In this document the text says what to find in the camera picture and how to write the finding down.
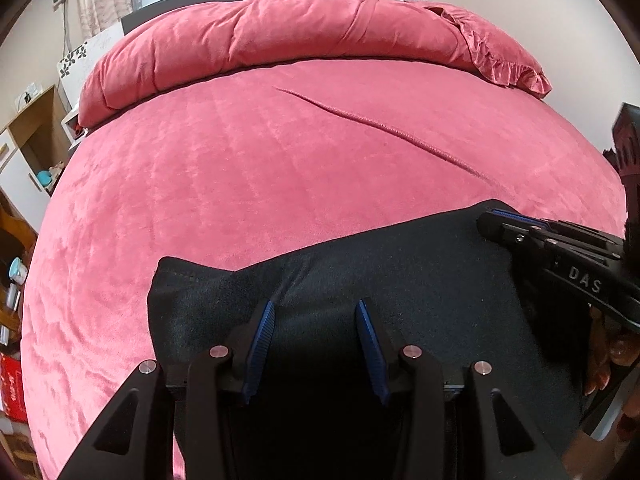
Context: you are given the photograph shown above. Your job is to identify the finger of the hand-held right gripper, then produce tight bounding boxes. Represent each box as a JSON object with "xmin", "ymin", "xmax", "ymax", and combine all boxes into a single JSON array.
[
  {"xmin": 487, "ymin": 207, "xmax": 556, "ymax": 233},
  {"xmin": 476, "ymin": 211, "xmax": 526, "ymax": 250}
]

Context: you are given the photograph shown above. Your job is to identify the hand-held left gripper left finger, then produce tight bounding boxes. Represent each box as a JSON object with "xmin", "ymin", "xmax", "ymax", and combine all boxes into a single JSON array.
[{"xmin": 57, "ymin": 299, "xmax": 277, "ymax": 480}]

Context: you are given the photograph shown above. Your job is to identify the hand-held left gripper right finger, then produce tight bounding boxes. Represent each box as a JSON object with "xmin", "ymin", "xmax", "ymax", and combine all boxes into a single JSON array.
[{"xmin": 354, "ymin": 298, "xmax": 571, "ymax": 480}]

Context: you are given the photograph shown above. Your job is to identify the black pants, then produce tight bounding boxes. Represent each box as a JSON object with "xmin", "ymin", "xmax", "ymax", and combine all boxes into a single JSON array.
[{"xmin": 147, "ymin": 199, "xmax": 596, "ymax": 480}]

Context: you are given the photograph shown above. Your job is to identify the person's right hand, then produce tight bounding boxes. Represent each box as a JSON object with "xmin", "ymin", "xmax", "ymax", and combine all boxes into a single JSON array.
[{"xmin": 581, "ymin": 305, "xmax": 636, "ymax": 397}]

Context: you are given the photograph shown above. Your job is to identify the dark wooden furniture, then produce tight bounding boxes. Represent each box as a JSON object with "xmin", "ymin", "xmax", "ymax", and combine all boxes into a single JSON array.
[{"xmin": 602, "ymin": 102, "xmax": 640, "ymax": 178}]

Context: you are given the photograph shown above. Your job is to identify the pink bed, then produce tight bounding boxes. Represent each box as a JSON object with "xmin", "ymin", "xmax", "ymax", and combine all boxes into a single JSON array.
[{"xmin": 20, "ymin": 57, "xmax": 631, "ymax": 480}]

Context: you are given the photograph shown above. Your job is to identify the red cardboard box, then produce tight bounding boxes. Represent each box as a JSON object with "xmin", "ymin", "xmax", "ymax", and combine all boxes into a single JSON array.
[{"xmin": 0, "ymin": 352, "xmax": 28, "ymax": 423}]

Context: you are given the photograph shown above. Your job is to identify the teal and white jar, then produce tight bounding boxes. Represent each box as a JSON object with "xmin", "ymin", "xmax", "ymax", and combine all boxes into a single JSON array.
[{"xmin": 7, "ymin": 257, "xmax": 29, "ymax": 286}]

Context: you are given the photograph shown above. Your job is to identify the wooden table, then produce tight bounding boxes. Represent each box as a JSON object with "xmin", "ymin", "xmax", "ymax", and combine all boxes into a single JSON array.
[{"xmin": 0, "ymin": 190, "xmax": 38, "ymax": 356}]

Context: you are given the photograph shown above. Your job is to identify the pink folded duvet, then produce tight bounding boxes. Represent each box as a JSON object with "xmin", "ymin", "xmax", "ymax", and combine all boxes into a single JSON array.
[{"xmin": 77, "ymin": 0, "xmax": 553, "ymax": 128}]

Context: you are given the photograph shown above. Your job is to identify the white cabinet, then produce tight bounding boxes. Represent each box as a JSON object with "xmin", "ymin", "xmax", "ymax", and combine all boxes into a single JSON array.
[{"xmin": 0, "ymin": 85, "xmax": 71, "ymax": 231}]

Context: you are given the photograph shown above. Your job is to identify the grey headboard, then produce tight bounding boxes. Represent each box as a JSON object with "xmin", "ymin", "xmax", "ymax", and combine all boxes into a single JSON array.
[{"xmin": 120, "ymin": 0, "xmax": 386, "ymax": 36}]

